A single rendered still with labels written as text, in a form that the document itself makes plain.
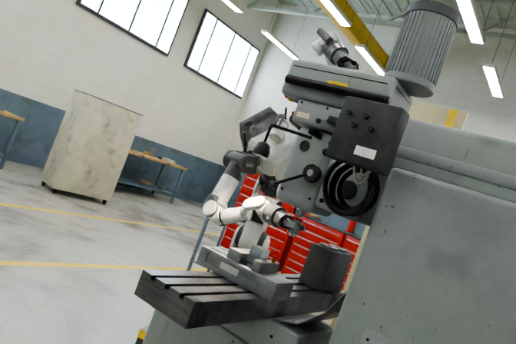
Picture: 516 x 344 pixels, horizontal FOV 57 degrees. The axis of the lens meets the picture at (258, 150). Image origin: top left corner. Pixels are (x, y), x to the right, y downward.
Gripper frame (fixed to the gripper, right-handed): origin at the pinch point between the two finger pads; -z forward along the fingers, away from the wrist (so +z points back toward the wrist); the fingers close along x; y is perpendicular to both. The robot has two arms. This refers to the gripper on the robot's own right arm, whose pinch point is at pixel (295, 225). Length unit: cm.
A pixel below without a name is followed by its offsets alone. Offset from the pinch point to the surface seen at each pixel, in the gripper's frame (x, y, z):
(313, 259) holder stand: 27.2, 13.9, 8.9
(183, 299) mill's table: -58, 26, -28
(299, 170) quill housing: -10.0, -21.7, -1.3
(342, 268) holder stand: 44.1, 13.8, 5.3
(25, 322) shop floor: -35, 126, 159
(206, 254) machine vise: -32.0, 20.8, 6.3
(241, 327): -15.5, 41.4, -8.1
